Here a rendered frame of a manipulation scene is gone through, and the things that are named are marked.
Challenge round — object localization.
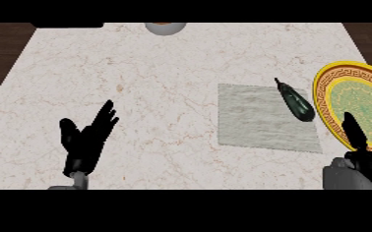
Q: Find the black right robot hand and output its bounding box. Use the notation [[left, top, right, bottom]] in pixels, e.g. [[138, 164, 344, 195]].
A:
[[341, 111, 372, 182]]

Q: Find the dark green eggplant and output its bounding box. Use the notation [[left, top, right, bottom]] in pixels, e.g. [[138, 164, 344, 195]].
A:
[[273, 77, 318, 123]]

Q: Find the yellow patterned plate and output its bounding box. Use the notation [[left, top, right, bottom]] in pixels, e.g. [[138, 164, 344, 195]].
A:
[[312, 60, 372, 152]]

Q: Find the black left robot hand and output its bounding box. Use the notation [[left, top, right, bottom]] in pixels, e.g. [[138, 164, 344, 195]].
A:
[[58, 99, 121, 178]]

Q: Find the grey woven placemat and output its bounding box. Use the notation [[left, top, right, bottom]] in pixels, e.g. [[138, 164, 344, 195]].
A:
[[217, 83, 325, 154]]

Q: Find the grey round bowl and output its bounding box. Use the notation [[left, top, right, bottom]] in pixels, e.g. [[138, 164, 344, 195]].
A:
[[143, 23, 188, 36]]

